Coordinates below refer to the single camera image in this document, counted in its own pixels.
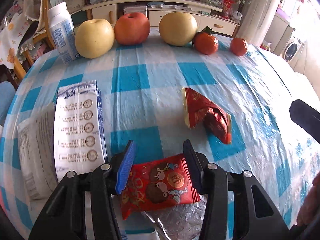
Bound silver foil wrapper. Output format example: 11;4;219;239
142;194;208;239

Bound red cookie wrapper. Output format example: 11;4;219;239
120;153;200;220

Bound red snack wrapper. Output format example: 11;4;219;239
182;87;232;145

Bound white printed packet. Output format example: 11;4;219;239
17;103;57;200

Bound blue white milk carton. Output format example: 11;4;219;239
53;80;107;181

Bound person's right hand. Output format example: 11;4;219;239
297;173;320;226

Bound white washing machine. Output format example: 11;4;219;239
281;31;305;63

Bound small tangerine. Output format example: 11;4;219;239
230;37;248;56

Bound blue white checkered tablecloth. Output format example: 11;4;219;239
1;29;319;238

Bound cream tv cabinet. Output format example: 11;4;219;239
82;0;241;37

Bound wooden dining chair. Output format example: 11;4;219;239
14;0;55;81

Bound yellow pear right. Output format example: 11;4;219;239
159;12;198;47

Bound red apple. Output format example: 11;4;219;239
114;12;151;46

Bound yellow apple left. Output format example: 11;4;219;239
75;18;114;59

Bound pink storage box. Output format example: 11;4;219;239
123;3;148;16

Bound white plastic milk bottle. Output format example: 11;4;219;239
48;2;80;64

